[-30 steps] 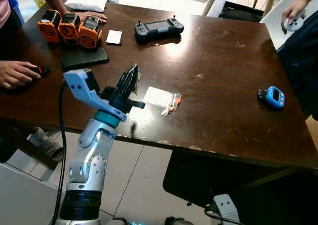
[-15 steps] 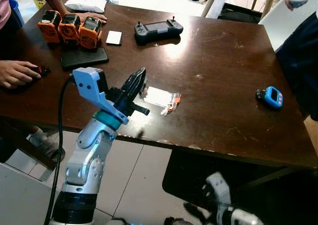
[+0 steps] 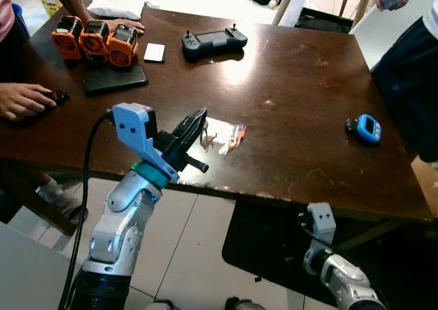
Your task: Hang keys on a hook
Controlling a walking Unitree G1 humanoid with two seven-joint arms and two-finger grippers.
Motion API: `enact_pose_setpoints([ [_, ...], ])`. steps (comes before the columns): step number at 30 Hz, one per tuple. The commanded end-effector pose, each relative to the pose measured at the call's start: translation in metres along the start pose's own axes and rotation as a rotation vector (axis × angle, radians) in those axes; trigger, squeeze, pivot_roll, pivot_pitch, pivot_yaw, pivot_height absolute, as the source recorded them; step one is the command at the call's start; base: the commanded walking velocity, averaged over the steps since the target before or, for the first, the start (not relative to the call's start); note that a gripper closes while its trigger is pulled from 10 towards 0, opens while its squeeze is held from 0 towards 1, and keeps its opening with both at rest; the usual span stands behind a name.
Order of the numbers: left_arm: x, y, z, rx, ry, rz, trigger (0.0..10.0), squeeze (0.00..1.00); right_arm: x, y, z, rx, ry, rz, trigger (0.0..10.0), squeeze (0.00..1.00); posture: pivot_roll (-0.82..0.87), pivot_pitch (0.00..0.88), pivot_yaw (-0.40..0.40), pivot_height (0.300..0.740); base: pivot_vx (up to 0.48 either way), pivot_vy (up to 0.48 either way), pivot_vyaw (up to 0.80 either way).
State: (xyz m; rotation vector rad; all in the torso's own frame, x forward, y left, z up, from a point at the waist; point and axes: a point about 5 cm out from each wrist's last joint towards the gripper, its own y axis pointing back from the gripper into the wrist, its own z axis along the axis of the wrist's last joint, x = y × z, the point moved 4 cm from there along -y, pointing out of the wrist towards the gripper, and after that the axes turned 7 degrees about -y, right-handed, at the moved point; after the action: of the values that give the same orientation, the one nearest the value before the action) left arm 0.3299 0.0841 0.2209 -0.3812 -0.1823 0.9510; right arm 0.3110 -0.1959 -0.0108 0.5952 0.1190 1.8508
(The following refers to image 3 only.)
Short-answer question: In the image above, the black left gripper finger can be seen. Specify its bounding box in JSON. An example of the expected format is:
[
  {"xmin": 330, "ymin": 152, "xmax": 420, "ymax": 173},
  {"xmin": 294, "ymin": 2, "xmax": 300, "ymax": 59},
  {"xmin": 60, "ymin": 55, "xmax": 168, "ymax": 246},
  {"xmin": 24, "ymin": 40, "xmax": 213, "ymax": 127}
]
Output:
[
  {"xmin": 174, "ymin": 109, "xmax": 203, "ymax": 146},
  {"xmin": 186, "ymin": 107, "xmax": 209, "ymax": 155}
]

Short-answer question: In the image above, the small black red device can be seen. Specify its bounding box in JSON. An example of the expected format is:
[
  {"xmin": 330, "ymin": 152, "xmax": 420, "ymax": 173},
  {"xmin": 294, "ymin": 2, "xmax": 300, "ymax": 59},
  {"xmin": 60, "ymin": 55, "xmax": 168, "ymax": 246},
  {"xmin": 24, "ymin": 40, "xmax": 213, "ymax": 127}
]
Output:
[{"xmin": 40, "ymin": 89, "xmax": 71, "ymax": 110}]

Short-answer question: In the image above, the hand of tattooed person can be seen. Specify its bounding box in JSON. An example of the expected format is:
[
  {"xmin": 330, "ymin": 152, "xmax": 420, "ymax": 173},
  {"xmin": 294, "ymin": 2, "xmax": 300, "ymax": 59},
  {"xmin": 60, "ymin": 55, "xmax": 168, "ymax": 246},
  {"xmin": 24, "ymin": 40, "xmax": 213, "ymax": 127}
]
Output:
[{"xmin": 88, "ymin": 14, "xmax": 146, "ymax": 35}]

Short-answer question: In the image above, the hand of pink-shirted person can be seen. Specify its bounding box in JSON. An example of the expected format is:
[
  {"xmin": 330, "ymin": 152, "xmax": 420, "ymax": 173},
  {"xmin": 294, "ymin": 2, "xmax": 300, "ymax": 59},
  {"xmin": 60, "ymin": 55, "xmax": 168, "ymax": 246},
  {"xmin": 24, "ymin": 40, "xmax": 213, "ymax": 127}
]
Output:
[{"xmin": 0, "ymin": 82, "xmax": 57, "ymax": 122}]

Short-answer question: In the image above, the white card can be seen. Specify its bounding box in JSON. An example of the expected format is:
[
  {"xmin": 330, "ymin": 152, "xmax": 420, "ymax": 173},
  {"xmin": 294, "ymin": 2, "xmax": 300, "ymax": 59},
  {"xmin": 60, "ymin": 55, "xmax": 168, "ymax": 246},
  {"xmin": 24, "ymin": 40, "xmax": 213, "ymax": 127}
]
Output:
[{"xmin": 143, "ymin": 42, "xmax": 167, "ymax": 64}]

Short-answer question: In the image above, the black tablet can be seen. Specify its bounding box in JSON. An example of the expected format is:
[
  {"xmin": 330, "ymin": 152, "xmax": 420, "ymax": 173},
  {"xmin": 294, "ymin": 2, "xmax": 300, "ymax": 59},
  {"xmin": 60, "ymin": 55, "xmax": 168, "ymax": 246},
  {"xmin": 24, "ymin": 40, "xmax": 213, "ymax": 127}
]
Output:
[{"xmin": 81, "ymin": 63, "xmax": 149, "ymax": 96}]

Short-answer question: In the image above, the black handheld remote controller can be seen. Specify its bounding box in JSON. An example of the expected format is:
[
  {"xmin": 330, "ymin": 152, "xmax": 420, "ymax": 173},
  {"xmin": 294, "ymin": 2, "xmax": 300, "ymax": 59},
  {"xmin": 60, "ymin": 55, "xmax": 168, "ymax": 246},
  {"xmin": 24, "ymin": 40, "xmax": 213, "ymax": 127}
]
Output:
[{"xmin": 181, "ymin": 26, "xmax": 249, "ymax": 60}]

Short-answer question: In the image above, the orange black battery pack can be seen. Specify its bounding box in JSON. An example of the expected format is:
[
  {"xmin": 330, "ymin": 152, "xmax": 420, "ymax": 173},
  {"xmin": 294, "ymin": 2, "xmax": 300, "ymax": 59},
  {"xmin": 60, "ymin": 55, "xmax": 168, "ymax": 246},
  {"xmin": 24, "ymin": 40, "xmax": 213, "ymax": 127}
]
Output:
[
  {"xmin": 107, "ymin": 23, "xmax": 140, "ymax": 70},
  {"xmin": 51, "ymin": 15, "xmax": 85, "ymax": 62},
  {"xmin": 79, "ymin": 20, "xmax": 111, "ymax": 65}
]

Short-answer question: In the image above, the person foot in sandal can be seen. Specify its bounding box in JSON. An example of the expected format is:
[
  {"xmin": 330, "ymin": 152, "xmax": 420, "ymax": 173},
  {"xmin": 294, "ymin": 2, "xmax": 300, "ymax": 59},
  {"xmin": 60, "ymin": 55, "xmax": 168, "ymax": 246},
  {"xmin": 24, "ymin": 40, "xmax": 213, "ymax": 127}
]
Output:
[{"xmin": 34, "ymin": 176, "xmax": 89, "ymax": 223}]

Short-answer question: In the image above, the white plastic bag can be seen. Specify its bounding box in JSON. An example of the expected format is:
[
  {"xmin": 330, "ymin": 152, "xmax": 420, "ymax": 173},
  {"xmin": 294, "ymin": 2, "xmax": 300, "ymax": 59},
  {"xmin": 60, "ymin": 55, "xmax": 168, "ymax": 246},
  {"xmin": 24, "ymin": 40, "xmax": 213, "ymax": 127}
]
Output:
[{"xmin": 87, "ymin": 0, "xmax": 145, "ymax": 21}]

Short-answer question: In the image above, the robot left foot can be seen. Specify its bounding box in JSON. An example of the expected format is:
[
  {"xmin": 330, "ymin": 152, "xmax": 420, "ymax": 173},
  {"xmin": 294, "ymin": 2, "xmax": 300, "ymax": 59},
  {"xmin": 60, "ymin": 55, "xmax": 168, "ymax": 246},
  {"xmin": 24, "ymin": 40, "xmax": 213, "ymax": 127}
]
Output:
[{"xmin": 143, "ymin": 299, "xmax": 173, "ymax": 310}]

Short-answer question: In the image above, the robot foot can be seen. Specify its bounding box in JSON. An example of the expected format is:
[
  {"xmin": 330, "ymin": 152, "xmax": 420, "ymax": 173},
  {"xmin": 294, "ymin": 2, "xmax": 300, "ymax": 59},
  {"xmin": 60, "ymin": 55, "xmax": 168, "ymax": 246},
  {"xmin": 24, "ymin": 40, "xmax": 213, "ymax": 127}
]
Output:
[
  {"xmin": 225, "ymin": 296, "xmax": 265, "ymax": 310},
  {"xmin": 143, "ymin": 299, "xmax": 173, "ymax": 310}
]

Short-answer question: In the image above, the wooden stand leg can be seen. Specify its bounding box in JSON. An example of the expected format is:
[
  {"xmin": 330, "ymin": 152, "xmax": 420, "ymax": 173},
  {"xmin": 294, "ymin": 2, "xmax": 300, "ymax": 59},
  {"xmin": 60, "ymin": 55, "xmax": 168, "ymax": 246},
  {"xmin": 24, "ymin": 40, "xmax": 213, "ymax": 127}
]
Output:
[
  {"xmin": 272, "ymin": 0, "xmax": 302, "ymax": 27},
  {"xmin": 352, "ymin": 0, "xmax": 375, "ymax": 25}
]

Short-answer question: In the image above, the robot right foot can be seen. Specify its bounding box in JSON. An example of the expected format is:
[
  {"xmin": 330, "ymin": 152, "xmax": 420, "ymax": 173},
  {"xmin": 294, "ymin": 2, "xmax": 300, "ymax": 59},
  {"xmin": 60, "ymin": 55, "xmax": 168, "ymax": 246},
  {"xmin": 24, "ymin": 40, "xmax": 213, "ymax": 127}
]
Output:
[{"xmin": 225, "ymin": 296, "xmax": 265, "ymax": 310}]

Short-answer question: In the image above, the blue digital timer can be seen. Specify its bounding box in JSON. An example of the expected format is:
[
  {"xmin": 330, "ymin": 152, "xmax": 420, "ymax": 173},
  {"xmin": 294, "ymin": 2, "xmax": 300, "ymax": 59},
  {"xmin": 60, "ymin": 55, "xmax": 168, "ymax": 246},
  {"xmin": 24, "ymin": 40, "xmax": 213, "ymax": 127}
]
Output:
[{"xmin": 345, "ymin": 114, "xmax": 383, "ymax": 146}]

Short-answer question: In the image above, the person in dark shorts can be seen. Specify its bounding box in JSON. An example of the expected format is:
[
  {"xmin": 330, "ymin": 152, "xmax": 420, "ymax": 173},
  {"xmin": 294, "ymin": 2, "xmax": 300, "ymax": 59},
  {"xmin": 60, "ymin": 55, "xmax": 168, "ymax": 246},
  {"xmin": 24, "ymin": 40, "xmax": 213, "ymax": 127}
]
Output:
[{"xmin": 370, "ymin": 0, "xmax": 438, "ymax": 164}]

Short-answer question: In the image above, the blue round container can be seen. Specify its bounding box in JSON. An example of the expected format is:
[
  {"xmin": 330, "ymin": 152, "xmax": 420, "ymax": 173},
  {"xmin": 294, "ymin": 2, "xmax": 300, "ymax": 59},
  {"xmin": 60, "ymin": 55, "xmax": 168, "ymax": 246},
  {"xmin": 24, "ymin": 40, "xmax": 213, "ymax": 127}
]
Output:
[{"xmin": 12, "ymin": 3, "xmax": 32, "ymax": 42}]

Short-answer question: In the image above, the white chair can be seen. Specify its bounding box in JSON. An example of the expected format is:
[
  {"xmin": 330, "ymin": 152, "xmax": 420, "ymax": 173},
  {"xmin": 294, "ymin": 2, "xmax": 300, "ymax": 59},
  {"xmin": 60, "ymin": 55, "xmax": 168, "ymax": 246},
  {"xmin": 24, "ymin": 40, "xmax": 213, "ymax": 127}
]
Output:
[{"xmin": 348, "ymin": 0, "xmax": 430, "ymax": 72}]

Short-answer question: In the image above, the person in pink shirt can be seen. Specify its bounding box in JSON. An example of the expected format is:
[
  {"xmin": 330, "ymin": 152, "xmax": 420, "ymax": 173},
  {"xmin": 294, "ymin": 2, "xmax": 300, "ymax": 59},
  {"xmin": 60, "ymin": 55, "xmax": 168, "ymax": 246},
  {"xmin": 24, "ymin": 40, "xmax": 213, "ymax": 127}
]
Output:
[{"xmin": 0, "ymin": 0, "xmax": 17, "ymax": 44}]

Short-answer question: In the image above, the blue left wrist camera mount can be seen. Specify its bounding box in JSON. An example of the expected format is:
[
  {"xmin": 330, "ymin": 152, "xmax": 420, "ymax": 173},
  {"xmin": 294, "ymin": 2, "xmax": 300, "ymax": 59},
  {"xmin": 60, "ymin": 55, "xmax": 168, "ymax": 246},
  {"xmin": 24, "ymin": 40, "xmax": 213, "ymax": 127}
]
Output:
[{"xmin": 112, "ymin": 103, "xmax": 181, "ymax": 185}]

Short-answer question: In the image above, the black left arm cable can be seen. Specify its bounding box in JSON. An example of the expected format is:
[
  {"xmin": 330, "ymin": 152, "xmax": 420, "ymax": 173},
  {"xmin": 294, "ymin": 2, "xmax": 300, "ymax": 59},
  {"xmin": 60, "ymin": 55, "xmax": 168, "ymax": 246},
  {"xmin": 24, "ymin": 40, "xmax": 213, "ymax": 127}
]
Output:
[{"xmin": 57, "ymin": 110, "xmax": 114, "ymax": 310}]

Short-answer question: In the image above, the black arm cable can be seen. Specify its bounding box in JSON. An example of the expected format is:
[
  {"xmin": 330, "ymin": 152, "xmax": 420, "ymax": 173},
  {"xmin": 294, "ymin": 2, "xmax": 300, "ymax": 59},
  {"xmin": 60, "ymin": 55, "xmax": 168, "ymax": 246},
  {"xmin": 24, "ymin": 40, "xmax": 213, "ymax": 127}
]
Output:
[
  {"xmin": 57, "ymin": 110, "xmax": 114, "ymax": 310},
  {"xmin": 298, "ymin": 212, "xmax": 343, "ymax": 257}
]

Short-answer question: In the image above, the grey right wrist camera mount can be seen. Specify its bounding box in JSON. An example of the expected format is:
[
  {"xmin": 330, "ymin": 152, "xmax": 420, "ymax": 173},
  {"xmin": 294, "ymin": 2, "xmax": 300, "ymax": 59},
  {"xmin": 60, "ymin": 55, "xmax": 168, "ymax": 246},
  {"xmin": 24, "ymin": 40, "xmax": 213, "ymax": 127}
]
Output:
[{"xmin": 305, "ymin": 202, "xmax": 338, "ymax": 253}]

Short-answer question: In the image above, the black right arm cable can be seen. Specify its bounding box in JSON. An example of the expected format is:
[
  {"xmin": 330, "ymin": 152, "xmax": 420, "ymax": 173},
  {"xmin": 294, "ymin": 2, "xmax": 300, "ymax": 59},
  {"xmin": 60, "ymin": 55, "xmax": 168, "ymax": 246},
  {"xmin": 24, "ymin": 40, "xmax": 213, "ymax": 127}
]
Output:
[{"xmin": 298, "ymin": 212, "xmax": 343, "ymax": 257}]

